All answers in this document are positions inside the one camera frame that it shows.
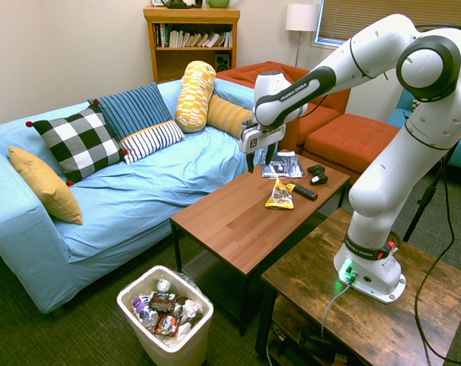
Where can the black game controller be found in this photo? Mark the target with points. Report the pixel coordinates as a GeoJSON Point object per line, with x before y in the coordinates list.
{"type": "Point", "coordinates": [318, 176]}

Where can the black remote control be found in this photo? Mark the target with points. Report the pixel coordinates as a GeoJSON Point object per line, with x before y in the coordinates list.
{"type": "Point", "coordinates": [306, 191]}

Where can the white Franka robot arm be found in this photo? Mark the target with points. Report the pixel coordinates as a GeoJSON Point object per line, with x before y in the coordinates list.
{"type": "Point", "coordinates": [386, 183]}

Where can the white shade floor lamp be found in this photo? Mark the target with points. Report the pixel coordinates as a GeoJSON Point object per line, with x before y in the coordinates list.
{"type": "Point", "coordinates": [301, 17]}

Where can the mustard ribbed pillow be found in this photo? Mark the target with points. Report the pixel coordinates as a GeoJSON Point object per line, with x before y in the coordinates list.
{"type": "Point", "coordinates": [226, 114]}

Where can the dark floor vent grille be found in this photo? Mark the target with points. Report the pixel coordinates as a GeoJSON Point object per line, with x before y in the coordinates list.
{"type": "Point", "coordinates": [199, 267]}

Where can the dark cover magazine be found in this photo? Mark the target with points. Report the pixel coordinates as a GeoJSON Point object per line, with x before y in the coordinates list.
{"type": "Point", "coordinates": [287, 167]}

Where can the orange tufted ottoman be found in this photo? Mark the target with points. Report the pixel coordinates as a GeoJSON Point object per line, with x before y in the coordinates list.
{"type": "Point", "coordinates": [348, 141]}

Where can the reddish wood coffee table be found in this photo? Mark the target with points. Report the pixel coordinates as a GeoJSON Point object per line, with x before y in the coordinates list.
{"type": "Point", "coordinates": [249, 225]}

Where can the row of books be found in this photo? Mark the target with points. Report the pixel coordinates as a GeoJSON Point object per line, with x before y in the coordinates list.
{"type": "Point", "coordinates": [192, 38]}

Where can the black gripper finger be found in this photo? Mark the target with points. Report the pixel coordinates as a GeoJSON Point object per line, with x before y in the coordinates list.
{"type": "Point", "coordinates": [270, 153]}
{"type": "Point", "coordinates": [250, 162]}

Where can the silver can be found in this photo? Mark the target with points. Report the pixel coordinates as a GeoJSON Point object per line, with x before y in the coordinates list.
{"type": "Point", "coordinates": [164, 286]}

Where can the orange tufted sofa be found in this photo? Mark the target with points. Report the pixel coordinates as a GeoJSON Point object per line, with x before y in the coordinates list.
{"type": "Point", "coordinates": [321, 122]}

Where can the wooden bookshelf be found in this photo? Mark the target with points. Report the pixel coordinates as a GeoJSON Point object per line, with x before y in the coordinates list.
{"type": "Point", "coordinates": [154, 57]}

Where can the light blue sofa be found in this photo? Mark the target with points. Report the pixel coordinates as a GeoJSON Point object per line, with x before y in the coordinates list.
{"type": "Point", "coordinates": [146, 190]}

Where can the white plastic trash bin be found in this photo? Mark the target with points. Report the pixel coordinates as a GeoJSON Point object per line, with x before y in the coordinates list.
{"type": "Point", "coordinates": [177, 345]}

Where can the brown window blinds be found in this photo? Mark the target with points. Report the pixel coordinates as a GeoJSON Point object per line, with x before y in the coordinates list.
{"type": "Point", "coordinates": [348, 19]}

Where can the crumpled white paper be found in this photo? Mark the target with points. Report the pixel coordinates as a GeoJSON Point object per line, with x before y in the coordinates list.
{"type": "Point", "coordinates": [193, 307]}

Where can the yellow white patterned bolster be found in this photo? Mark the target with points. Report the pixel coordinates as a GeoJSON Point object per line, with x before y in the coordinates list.
{"type": "Point", "coordinates": [195, 95]}

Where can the plastic bottle purple cap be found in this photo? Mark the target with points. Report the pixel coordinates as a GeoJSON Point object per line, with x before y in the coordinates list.
{"type": "Point", "coordinates": [145, 312]}

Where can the black white checkered pillow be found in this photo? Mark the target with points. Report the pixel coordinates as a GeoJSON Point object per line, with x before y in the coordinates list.
{"type": "Point", "coordinates": [79, 143]}

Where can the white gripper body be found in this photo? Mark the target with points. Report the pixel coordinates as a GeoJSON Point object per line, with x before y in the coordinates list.
{"type": "Point", "coordinates": [261, 136]}

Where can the small black speaker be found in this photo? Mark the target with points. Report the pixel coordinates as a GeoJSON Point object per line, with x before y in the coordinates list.
{"type": "Point", "coordinates": [222, 62]}

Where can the black camera stand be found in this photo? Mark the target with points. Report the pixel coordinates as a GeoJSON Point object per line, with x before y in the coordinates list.
{"type": "Point", "coordinates": [428, 194]}

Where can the white navy striped pillow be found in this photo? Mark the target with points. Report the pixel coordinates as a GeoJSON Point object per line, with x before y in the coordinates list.
{"type": "Point", "coordinates": [152, 139]}

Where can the green bowl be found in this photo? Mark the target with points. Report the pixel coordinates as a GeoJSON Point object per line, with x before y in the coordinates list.
{"type": "Point", "coordinates": [218, 3]}

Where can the plain mustard yellow pillow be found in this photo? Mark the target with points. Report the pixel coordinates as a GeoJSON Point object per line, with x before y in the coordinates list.
{"type": "Point", "coordinates": [47, 187]}

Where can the yellow chip bag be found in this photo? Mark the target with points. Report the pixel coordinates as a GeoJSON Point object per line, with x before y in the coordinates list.
{"type": "Point", "coordinates": [279, 198]}

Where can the rustic brown wooden table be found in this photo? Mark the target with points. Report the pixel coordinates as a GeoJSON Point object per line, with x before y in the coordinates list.
{"type": "Point", "coordinates": [367, 328]}

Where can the red snack wrapper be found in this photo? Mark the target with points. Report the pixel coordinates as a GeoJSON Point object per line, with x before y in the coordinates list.
{"type": "Point", "coordinates": [167, 325]}

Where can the blue striped pillow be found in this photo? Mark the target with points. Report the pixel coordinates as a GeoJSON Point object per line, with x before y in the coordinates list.
{"type": "Point", "coordinates": [135, 106]}

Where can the brown snack wrapper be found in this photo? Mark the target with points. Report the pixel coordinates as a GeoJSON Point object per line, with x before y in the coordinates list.
{"type": "Point", "coordinates": [162, 301]}

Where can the black object on bookshelf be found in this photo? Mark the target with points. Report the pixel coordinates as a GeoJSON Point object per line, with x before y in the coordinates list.
{"type": "Point", "coordinates": [180, 4]}

